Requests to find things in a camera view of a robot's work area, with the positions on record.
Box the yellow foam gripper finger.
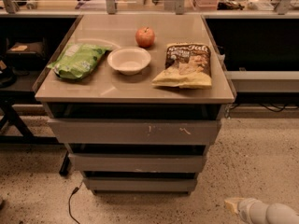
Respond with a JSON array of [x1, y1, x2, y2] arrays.
[[224, 197, 244, 215]]

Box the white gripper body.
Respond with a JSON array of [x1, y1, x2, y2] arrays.
[[237, 198, 260, 224]]

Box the grey bottom drawer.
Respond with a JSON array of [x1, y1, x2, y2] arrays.
[[82, 171, 198, 192]]

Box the grey drawer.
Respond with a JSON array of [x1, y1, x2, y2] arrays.
[[82, 171, 198, 192], [69, 144, 206, 173], [47, 103, 223, 145]]

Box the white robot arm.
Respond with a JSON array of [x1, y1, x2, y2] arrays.
[[224, 197, 299, 224]]

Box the grey drawer cabinet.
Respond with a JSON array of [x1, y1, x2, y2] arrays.
[[32, 13, 237, 196]]

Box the grey middle drawer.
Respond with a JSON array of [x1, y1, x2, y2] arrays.
[[69, 144, 206, 173]]

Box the grey top drawer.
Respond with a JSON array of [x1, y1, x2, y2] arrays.
[[47, 103, 223, 145]]

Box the brown yellow chip bag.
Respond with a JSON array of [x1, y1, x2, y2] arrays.
[[152, 43, 212, 89]]

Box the white bowl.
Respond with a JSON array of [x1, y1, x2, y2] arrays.
[[107, 47, 151, 76]]

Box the red apple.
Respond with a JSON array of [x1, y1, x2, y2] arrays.
[[135, 27, 155, 48]]

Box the green chip bag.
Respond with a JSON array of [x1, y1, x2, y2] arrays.
[[48, 43, 111, 80]]

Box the black table stand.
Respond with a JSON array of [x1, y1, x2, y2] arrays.
[[0, 93, 72, 176]]

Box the dark bag with label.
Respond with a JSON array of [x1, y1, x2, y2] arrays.
[[5, 41, 47, 70]]

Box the black cable on floor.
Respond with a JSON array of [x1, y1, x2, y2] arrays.
[[68, 180, 84, 224]]

